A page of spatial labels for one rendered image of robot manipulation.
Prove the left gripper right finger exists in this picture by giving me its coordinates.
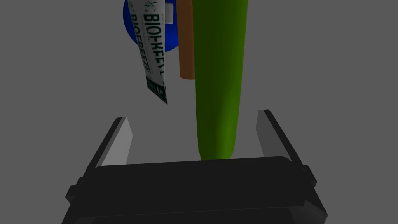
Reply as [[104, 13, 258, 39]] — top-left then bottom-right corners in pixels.
[[256, 109, 304, 166]]

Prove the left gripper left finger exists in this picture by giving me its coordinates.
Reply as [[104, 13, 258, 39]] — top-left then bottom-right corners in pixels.
[[86, 117, 133, 175]]

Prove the green cucumber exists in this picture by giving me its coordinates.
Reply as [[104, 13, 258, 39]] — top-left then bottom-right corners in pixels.
[[192, 0, 249, 161]]

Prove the white printed tube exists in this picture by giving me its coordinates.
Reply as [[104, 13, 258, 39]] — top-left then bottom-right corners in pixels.
[[127, 0, 168, 105]]

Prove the blue round object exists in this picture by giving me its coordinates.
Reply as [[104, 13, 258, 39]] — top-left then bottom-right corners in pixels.
[[122, 0, 180, 53]]

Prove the brown stick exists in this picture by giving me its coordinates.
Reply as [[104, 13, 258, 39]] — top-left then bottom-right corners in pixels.
[[176, 0, 196, 80]]

